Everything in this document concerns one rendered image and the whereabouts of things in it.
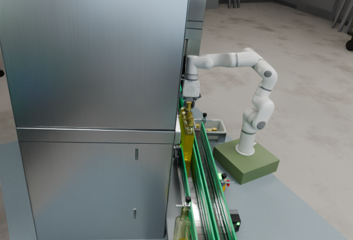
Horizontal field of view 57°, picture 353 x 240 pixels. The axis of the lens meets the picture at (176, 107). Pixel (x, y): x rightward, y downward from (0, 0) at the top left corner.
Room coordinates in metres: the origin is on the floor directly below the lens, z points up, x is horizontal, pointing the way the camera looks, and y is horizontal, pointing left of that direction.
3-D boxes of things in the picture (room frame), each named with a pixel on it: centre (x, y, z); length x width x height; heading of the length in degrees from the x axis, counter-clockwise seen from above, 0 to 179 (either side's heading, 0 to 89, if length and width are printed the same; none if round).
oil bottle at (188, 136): (1.56, -0.09, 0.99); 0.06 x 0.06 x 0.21; 7
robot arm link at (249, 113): (1.74, -0.48, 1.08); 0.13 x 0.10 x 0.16; 20
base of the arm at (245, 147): (1.76, -0.49, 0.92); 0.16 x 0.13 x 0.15; 133
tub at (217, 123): (2.01, -0.25, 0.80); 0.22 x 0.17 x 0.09; 98
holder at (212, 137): (2.00, -0.23, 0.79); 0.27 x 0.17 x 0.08; 98
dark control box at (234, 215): (1.19, -0.34, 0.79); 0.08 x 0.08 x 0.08; 8
